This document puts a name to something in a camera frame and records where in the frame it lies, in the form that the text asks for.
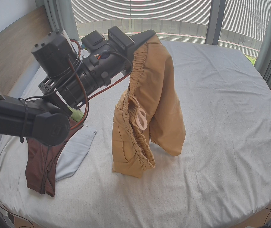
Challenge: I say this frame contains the brown garment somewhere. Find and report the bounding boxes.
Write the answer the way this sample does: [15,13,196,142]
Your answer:
[25,117,84,197]

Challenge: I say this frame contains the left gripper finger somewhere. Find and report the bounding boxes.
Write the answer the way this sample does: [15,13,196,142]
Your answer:
[129,29,157,54]

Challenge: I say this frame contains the bed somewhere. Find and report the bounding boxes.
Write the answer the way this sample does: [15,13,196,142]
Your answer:
[0,5,271,228]

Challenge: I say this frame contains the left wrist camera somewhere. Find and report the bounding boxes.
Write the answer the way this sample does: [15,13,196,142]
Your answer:
[81,31,108,54]

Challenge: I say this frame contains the green garment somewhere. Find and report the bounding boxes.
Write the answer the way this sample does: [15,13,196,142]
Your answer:
[69,106,84,122]

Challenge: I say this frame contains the pale grey garment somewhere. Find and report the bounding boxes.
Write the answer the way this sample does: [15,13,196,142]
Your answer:
[55,125,98,182]

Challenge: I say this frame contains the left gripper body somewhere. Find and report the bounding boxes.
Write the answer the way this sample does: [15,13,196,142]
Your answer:
[64,26,136,105]

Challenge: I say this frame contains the window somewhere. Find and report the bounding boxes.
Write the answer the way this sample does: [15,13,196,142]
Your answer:
[69,0,271,56]

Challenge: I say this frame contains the tan shorts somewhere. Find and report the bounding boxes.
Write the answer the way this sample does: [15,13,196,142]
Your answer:
[112,35,186,179]

